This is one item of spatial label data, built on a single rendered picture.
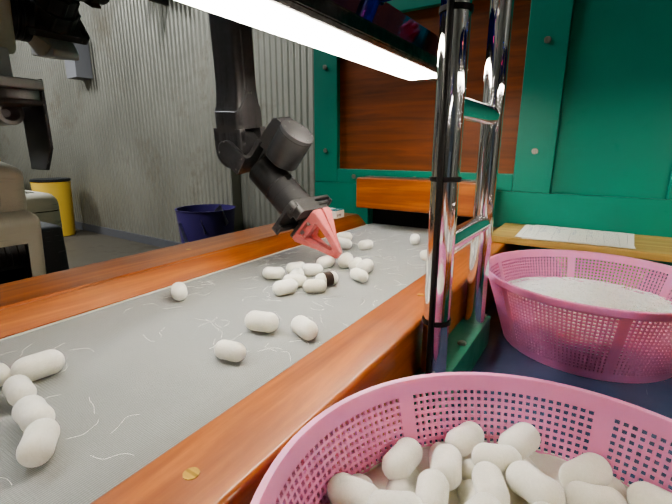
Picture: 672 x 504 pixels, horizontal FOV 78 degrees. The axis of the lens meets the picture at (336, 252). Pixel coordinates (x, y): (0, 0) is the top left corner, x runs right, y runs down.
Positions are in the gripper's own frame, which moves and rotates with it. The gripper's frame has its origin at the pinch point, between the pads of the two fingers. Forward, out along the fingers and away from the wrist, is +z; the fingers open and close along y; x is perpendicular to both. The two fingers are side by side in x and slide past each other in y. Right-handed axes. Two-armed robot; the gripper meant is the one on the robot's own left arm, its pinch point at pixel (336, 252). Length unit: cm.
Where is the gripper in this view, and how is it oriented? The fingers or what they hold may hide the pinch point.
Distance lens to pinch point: 65.5
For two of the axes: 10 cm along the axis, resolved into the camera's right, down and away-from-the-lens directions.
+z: 6.4, 7.3, -2.4
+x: -5.4, 6.5, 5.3
